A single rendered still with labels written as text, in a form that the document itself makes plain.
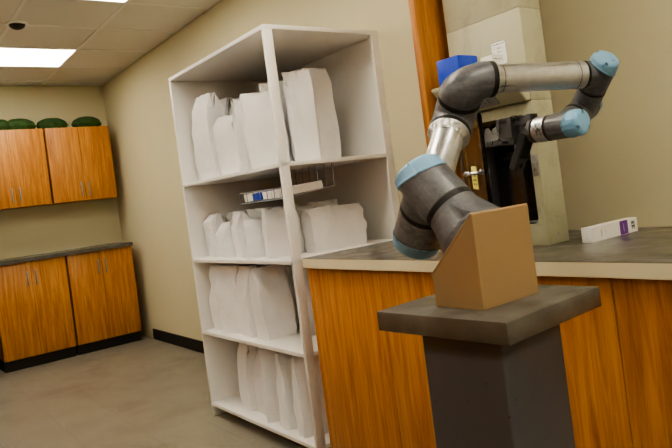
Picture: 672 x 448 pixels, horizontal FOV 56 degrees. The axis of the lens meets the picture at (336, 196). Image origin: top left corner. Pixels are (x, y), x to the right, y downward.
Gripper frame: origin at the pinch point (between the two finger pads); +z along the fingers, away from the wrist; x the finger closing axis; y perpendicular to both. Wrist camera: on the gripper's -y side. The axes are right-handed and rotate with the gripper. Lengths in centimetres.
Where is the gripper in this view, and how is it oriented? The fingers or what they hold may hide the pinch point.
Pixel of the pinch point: (484, 146)
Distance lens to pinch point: 209.1
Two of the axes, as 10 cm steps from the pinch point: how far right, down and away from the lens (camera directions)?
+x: -8.0, 1.1, -6.0
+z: -5.9, 0.7, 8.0
